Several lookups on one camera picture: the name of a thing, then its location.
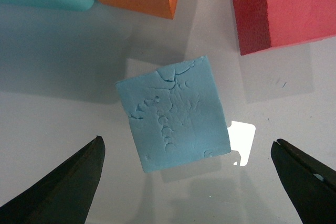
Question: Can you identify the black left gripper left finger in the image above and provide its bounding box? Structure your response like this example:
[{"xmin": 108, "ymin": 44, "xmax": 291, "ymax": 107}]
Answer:
[{"xmin": 1, "ymin": 136, "xmax": 106, "ymax": 223}]

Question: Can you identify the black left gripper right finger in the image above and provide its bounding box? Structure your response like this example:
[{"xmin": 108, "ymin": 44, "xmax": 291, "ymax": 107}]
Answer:
[{"xmin": 271, "ymin": 139, "xmax": 335, "ymax": 223}]

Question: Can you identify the blue foam block cracked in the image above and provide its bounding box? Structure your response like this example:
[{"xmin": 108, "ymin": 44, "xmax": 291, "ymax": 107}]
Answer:
[{"xmin": 115, "ymin": 56, "xmax": 231, "ymax": 173}]

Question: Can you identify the red foam block front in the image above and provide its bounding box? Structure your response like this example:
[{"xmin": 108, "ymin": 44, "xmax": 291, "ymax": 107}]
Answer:
[{"xmin": 233, "ymin": 0, "xmax": 335, "ymax": 55}]

